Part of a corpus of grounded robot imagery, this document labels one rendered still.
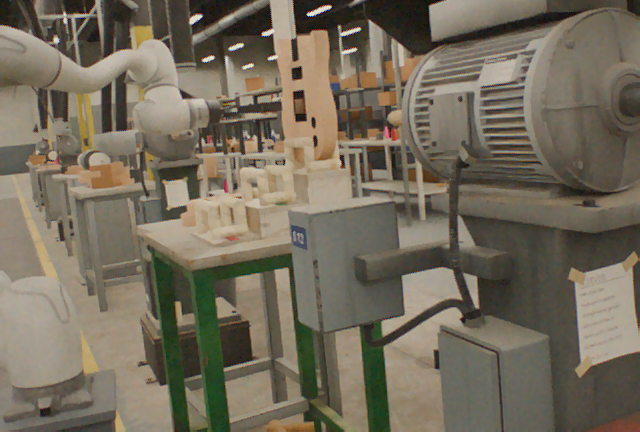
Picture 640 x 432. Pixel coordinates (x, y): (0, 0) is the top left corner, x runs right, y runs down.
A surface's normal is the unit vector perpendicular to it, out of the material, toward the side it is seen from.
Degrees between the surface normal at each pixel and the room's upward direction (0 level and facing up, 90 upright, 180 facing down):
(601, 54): 83
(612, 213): 90
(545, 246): 107
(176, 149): 98
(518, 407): 90
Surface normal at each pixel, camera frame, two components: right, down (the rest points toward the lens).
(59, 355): 0.72, 0.02
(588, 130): 0.30, 0.15
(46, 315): 0.61, -0.22
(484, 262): -0.91, 0.14
